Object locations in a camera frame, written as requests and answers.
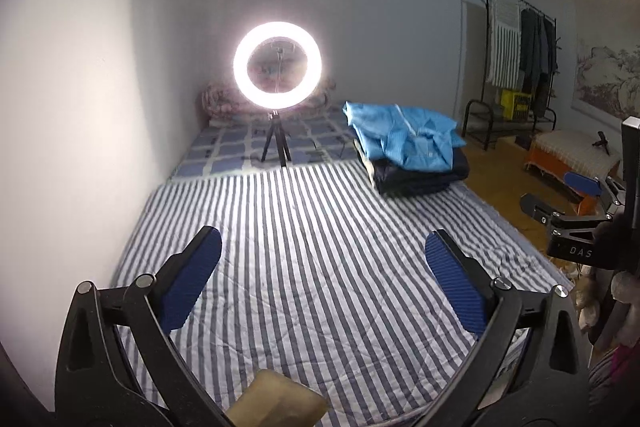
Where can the light blue work coat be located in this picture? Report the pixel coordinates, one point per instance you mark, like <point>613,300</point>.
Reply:
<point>400,137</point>

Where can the yellow box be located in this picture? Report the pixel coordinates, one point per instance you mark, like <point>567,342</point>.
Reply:
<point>515,104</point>

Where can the black clothes rack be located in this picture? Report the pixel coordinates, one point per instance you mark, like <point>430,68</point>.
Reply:
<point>485,32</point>

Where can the hanging dark clothes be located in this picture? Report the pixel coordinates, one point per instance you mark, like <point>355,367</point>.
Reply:
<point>530,47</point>

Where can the beige block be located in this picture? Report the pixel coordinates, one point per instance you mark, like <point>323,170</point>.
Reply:
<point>275,399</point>

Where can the blue checkered bed sheet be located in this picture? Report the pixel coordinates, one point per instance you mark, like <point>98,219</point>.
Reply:
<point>225,147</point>

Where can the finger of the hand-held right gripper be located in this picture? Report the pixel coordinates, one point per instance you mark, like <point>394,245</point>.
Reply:
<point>582,184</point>
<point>535,207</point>

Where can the landscape wall painting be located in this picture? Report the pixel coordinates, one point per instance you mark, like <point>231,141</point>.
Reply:
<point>605,77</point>

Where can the hanging striped towel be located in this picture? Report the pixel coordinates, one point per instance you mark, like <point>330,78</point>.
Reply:
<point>505,52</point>

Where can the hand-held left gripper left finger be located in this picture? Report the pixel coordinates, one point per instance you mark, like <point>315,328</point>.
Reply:
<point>195,282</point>

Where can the folded dark navy jacket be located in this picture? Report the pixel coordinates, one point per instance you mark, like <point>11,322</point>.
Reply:
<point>425,179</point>

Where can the grey striped bed sheet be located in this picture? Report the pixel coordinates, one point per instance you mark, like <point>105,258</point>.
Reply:
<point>310,257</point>

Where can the rolled floral quilt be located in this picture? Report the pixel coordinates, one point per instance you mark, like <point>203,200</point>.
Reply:
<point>220,104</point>

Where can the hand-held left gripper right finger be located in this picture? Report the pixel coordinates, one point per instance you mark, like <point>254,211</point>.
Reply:
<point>455,282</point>

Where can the black tripod stand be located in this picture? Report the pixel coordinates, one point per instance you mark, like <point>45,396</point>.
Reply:
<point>274,127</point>

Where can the small black tripod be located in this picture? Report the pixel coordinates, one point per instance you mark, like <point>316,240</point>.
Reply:
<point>601,141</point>

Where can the person's striped grey trousers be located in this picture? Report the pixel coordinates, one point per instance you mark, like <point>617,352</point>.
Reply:
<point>615,399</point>

